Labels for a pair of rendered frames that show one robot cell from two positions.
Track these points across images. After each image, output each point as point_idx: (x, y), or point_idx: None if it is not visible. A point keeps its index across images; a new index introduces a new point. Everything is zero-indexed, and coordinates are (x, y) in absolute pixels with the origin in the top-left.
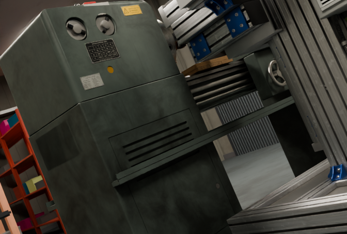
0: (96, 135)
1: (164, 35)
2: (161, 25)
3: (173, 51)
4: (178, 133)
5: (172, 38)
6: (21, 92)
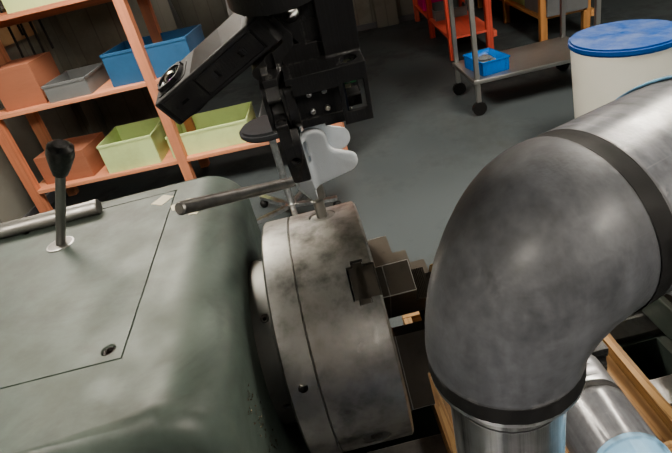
0: None
1: (358, 412)
2: (371, 353)
3: (393, 438)
4: None
5: (401, 414)
6: None
